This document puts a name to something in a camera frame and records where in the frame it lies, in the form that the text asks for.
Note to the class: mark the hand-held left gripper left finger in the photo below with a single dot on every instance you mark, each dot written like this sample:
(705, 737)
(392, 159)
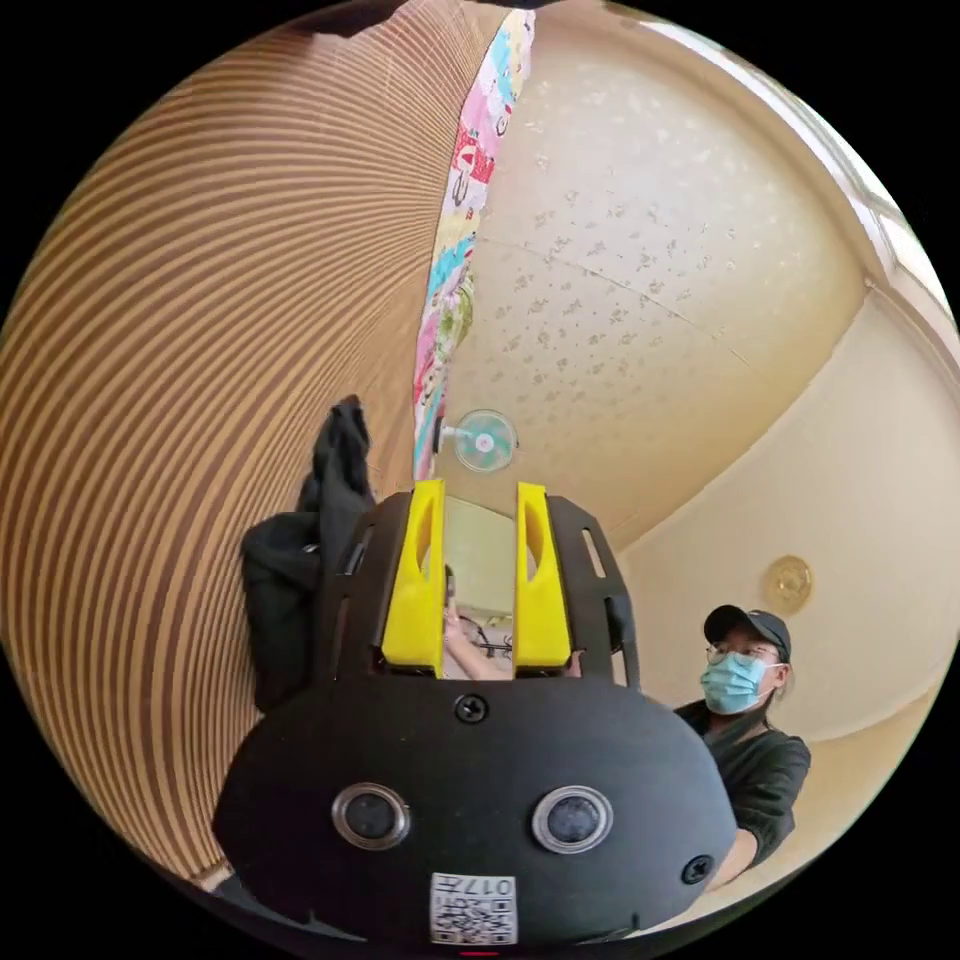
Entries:
(412, 615)

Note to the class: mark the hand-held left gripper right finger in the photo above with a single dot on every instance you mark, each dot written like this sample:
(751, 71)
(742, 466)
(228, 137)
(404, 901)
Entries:
(541, 622)

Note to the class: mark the black long sleeve shirt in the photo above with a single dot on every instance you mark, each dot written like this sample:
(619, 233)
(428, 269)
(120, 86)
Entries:
(289, 585)

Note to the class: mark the person's left forearm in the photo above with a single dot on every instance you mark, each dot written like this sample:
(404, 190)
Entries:
(733, 859)

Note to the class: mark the round golden ceiling lamp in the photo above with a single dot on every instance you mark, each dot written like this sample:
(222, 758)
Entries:
(788, 581)

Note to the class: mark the person's body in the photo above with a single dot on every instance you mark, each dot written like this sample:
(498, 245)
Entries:
(757, 765)

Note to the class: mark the small white wall fan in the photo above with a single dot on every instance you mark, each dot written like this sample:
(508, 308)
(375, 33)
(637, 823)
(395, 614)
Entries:
(481, 442)

